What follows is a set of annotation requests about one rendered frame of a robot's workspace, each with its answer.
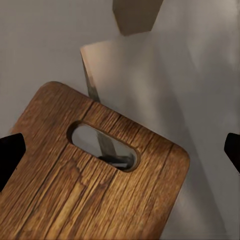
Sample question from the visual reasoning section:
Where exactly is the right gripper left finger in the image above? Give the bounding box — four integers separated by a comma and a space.
0, 133, 26, 193

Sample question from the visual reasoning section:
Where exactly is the cutting board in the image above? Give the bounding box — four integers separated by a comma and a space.
0, 81, 190, 240

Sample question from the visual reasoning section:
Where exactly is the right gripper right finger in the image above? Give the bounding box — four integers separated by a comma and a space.
224, 133, 240, 173

